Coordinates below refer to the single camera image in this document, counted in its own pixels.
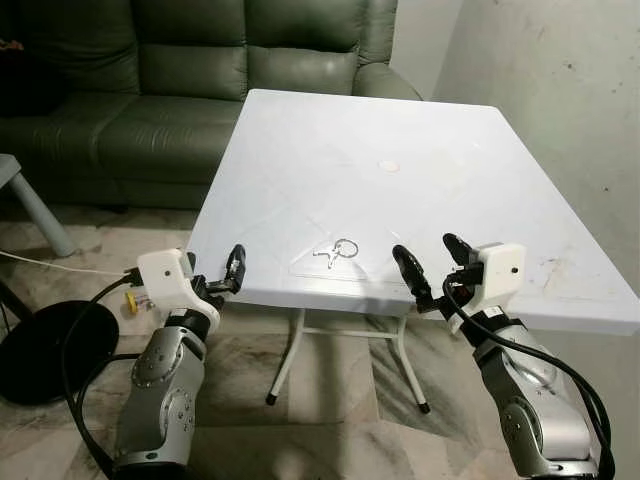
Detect dark green leather sofa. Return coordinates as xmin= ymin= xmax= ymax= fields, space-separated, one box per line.
xmin=0 ymin=0 xmax=423 ymax=211

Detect silver keys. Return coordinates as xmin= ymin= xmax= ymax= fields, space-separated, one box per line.
xmin=313 ymin=238 xmax=361 ymax=269

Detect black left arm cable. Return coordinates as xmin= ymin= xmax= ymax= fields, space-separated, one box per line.
xmin=60 ymin=266 xmax=143 ymax=477

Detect white plastic folding table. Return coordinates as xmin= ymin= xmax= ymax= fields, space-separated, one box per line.
xmin=187 ymin=89 xmax=640 ymax=413

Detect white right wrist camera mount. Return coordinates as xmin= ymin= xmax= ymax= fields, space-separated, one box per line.
xmin=468 ymin=243 xmax=527 ymax=307

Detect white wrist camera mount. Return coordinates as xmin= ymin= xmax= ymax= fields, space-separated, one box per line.
xmin=468 ymin=243 xmax=527 ymax=307
xmin=136 ymin=248 xmax=223 ymax=313

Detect white floor cable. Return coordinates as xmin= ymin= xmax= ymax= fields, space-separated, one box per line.
xmin=0 ymin=250 xmax=131 ymax=279

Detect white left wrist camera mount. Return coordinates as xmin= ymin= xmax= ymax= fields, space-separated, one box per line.
xmin=136 ymin=248 xmax=223 ymax=313

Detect grey furniture leg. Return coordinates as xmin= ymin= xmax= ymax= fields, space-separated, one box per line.
xmin=0 ymin=155 xmax=78 ymax=258

